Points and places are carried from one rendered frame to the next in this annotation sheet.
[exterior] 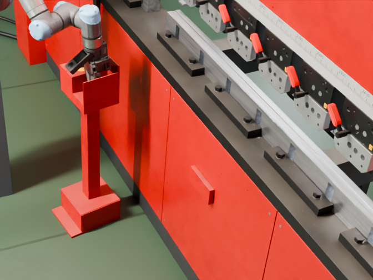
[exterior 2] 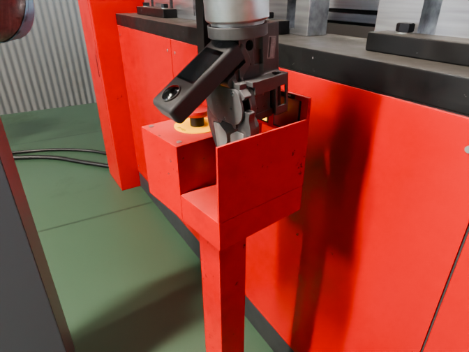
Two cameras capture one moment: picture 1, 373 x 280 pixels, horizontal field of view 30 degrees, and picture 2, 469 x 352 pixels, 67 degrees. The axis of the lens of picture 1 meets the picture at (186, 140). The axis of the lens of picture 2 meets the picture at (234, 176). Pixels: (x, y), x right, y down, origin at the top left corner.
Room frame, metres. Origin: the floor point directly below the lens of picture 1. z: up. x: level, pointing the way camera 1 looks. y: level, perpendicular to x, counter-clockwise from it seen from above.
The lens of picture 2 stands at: (1.81, 0.40, 0.97)
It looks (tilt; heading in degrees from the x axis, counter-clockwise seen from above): 28 degrees down; 359
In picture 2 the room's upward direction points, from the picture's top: straight up
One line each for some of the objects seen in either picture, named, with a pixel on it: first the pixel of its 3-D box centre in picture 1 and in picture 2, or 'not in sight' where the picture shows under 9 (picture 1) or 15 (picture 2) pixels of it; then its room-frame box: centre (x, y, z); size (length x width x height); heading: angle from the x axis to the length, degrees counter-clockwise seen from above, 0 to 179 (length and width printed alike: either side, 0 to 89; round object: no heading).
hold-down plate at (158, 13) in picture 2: not in sight; (155, 11); (3.36, 0.68, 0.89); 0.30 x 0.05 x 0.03; 31
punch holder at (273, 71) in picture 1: (285, 59); not in sight; (1.87, -0.28, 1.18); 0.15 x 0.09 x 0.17; 31
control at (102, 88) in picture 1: (89, 78); (220, 151); (2.30, 0.41, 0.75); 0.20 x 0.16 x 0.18; 38
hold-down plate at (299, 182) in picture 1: (296, 179); not in sight; (1.64, -0.35, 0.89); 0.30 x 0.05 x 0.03; 31
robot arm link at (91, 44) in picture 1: (91, 39); (234, 4); (2.26, 0.39, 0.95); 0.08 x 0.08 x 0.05
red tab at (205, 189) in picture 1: (201, 184); not in sight; (1.92, -0.07, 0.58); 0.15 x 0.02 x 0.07; 31
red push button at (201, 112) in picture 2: not in sight; (197, 118); (2.33, 0.45, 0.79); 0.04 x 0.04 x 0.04
